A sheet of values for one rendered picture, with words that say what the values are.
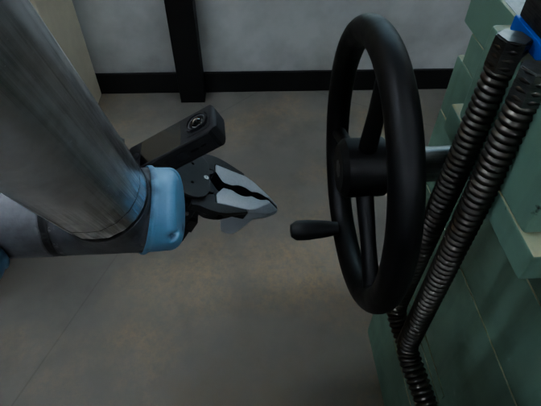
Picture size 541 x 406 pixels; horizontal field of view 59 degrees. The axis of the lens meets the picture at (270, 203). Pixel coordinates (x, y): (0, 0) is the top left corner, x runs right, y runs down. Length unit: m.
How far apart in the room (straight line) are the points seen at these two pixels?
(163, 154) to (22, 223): 0.16
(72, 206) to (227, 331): 1.01
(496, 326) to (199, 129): 0.42
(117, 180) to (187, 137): 0.20
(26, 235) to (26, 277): 1.10
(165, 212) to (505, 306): 0.41
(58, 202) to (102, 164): 0.03
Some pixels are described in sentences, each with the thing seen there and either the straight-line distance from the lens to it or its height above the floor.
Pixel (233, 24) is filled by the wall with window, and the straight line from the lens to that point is 1.86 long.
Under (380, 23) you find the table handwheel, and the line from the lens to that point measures 0.42.
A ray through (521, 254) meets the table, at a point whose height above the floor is 0.86.
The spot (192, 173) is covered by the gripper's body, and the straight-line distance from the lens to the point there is 0.55.
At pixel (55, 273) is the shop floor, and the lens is 1.50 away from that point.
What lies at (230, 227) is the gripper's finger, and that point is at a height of 0.69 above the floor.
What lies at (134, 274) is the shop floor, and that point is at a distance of 1.42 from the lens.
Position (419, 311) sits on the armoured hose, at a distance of 0.52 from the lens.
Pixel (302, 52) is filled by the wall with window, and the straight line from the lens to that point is 1.92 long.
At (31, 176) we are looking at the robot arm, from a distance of 0.26.
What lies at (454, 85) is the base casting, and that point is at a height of 0.76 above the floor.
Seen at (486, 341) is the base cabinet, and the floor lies 0.58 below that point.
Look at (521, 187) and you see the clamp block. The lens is 0.39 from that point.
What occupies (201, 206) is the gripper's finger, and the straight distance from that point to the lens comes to 0.52.
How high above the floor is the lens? 1.14
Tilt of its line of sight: 48 degrees down
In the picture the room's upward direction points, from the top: straight up
